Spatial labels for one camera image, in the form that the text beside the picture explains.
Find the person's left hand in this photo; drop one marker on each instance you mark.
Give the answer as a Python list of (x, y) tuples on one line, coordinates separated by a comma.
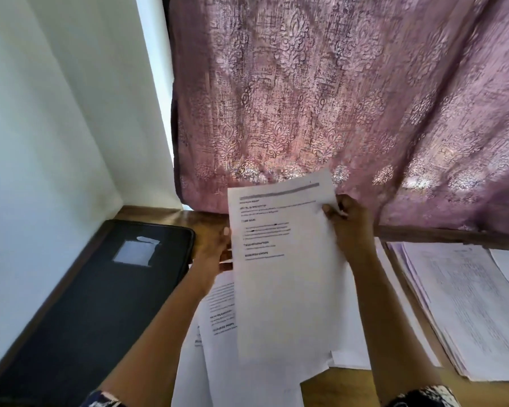
[(210, 254)]

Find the person's right hand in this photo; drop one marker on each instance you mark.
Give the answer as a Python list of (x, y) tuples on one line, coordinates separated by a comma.
[(354, 233)]

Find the grey-header text paper pile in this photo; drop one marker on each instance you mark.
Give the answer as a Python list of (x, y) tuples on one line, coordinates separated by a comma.
[(284, 301)]

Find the dark-header text paper pile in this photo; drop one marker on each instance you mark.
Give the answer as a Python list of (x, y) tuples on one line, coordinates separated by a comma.
[(356, 335)]

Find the table-print paper pile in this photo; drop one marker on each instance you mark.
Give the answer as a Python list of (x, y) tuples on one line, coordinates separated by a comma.
[(466, 309)]

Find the black folder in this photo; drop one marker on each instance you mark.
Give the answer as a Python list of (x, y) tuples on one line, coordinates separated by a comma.
[(85, 309)]

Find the person's left forearm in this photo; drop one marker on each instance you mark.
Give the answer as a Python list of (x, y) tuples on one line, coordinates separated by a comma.
[(153, 343)]

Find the person's right forearm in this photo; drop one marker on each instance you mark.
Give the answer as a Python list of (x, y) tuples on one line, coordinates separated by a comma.
[(390, 335)]

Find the pink patterned curtain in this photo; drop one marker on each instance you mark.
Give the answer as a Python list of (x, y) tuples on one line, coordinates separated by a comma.
[(348, 97)]

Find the white curtain lining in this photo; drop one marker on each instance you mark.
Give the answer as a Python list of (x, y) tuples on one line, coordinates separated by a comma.
[(110, 89)]

